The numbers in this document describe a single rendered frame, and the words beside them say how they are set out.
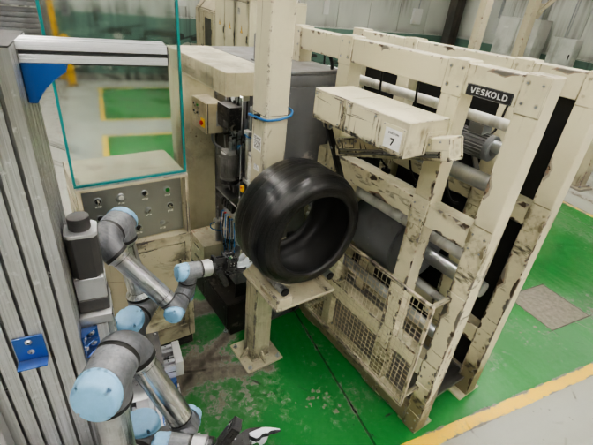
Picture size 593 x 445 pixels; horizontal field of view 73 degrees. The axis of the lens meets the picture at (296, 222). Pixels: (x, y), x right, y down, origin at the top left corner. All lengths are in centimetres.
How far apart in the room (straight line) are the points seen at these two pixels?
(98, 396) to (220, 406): 162
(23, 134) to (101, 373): 57
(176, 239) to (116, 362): 140
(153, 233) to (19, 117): 146
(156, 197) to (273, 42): 103
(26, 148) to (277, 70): 115
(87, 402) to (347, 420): 182
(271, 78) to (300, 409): 188
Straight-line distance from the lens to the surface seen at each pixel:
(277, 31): 188
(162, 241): 240
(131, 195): 227
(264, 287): 207
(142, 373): 126
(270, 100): 192
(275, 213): 170
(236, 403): 267
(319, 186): 175
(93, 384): 109
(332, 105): 193
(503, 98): 176
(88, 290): 138
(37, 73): 111
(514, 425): 306
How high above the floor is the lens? 217
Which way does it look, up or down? 30 degrees down
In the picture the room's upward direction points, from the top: 6 degrees clockwise
